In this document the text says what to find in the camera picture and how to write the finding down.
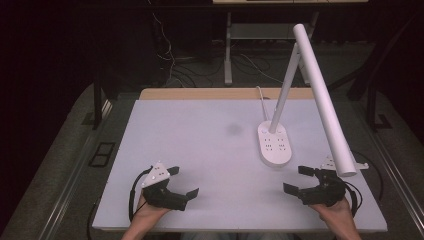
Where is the white desk lamp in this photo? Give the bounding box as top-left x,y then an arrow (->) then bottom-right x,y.
256,23 -> 358,178

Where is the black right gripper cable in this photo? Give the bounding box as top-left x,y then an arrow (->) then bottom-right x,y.
343,150 -> 385,218

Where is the person's left hand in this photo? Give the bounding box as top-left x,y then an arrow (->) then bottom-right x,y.
132,192 -> 172,225

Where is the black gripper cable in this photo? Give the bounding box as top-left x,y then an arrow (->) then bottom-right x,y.
128,165 -> 155,223
343,150 -> 385,218

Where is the grey metal table frame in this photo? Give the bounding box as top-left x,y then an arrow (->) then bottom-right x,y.
223,11 -> 320,87

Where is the metal floor rail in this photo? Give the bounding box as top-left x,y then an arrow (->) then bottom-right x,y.
38,99 -> 114,240
346,99 -> 424,234

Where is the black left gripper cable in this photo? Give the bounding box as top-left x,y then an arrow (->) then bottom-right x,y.
128,165 -> 155,223

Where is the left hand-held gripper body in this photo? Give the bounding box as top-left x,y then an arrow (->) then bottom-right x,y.
140,161 -> 188,212

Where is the black metal stand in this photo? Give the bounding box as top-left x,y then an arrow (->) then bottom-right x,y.
328,13 -> 424,133
91,63 -> 116,131

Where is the tangle of floor cables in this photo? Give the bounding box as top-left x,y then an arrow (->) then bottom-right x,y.
146,0 -> 284,89

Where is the white lamp cable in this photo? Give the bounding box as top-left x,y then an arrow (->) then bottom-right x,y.
255,85 -> 272,123

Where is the person's right hand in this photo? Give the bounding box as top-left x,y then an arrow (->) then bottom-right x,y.
309,197 -> 354,228

